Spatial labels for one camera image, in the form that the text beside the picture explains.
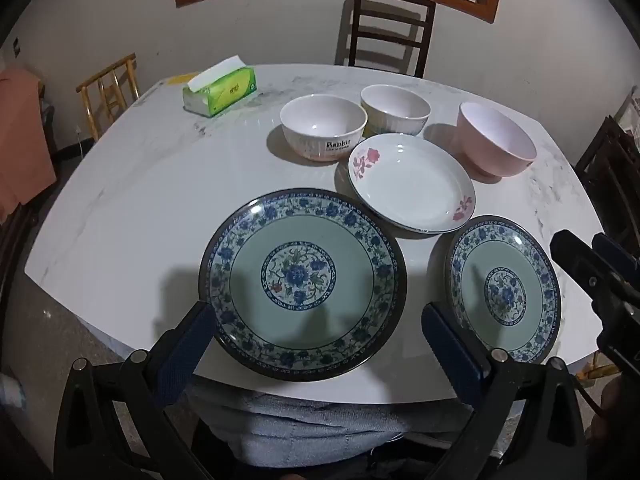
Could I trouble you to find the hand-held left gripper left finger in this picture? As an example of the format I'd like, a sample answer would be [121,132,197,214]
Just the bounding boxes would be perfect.
[54,301,217,480]

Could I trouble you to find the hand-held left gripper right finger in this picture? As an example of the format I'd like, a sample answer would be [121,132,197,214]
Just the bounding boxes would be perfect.
[421,302,588,480]

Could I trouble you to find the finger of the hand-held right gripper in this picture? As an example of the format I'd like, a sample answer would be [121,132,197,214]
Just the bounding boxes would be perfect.
[591,232,640,306]
[550,229,608,311]

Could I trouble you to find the small blue floral plate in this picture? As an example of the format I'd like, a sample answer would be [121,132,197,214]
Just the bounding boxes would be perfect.
[444,215,562,365]

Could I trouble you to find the large blue floral plate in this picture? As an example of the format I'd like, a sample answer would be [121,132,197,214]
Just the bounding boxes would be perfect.
[198,187,407,382]

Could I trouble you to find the white plate pink flowers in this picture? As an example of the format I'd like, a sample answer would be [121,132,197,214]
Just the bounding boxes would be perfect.
[347,134,477,235]

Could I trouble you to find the white lettered bowl green base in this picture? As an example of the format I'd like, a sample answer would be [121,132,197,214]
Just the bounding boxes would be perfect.
[360,84,432,137]

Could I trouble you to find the white lettered bowl pink base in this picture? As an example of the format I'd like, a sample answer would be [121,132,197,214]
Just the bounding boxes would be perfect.
[279,95,368,163]

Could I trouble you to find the small bamboo stool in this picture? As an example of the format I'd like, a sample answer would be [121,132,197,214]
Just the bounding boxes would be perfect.
[574,352,621,383]

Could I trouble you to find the dark wooden furniture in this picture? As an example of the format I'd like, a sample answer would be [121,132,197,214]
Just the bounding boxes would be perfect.
[575,115,640,251]

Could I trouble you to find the person's grey clothing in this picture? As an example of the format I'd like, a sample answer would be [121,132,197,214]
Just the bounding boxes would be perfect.
[195,377,476,468]

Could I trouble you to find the pile of newspapers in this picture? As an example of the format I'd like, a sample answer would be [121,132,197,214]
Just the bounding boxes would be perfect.
[617,85,640,136]

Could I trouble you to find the green tissue box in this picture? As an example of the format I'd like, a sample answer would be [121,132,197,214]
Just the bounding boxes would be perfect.
[181,56,258,119]

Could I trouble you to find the bamboo chair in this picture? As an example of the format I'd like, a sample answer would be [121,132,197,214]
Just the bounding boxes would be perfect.
[76,53,141,141]

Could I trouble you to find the dark wooden chair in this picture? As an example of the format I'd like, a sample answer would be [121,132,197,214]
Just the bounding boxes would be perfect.
[347,0,437,79]

